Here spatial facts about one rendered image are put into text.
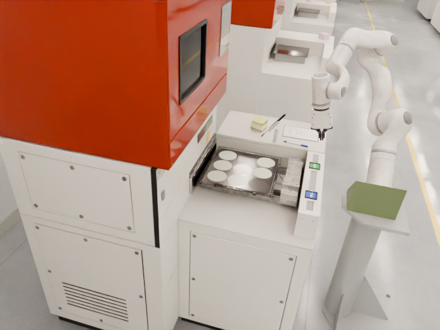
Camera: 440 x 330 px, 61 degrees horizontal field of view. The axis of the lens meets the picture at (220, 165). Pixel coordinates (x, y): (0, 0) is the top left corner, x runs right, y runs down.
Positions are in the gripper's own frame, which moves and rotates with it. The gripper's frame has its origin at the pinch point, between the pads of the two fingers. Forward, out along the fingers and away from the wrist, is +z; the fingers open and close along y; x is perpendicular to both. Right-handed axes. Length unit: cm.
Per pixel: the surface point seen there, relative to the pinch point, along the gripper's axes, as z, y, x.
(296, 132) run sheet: 11.7, -15.6, 28.2
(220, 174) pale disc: 11, -50, -20
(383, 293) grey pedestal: 120, 37, 10
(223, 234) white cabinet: 24, -42, -51
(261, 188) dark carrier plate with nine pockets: 16.1, -27.9, -25.1
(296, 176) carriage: 21.2, -13.2, -5.2
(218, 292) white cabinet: 64, -51, -51
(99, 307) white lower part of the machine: 62, -110, -71
